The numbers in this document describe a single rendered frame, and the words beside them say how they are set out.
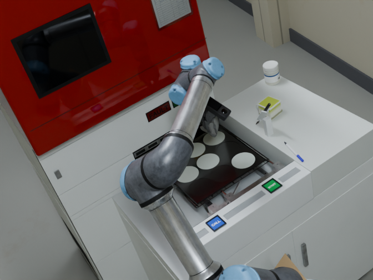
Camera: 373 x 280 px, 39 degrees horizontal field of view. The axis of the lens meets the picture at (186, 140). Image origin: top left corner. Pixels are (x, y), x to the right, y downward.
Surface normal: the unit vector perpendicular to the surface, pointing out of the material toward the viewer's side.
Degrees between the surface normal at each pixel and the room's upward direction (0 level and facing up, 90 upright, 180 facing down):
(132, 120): 90
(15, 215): 0
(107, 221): 90
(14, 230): 0
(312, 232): 90
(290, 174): 0
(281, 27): 90
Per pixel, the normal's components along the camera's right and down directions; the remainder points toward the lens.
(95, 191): 0.53, 0.43
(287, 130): -0.22, -0.76
